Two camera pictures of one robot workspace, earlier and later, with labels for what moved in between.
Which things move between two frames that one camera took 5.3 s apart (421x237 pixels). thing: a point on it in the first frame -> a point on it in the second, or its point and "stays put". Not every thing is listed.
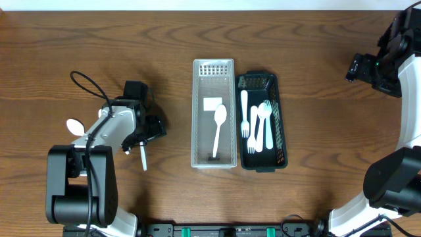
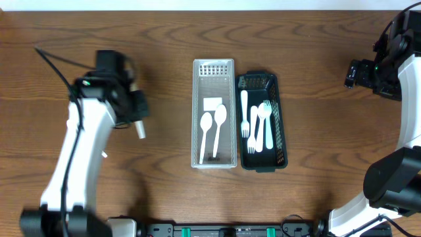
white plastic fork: [267, 110] stays put
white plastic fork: [251, 142] stays put
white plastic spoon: [261, 112] stays put
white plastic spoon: [220, 114] stays put
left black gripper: [158, 128] -> [141, 108]
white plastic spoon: [143, 156] -> [206, 121]
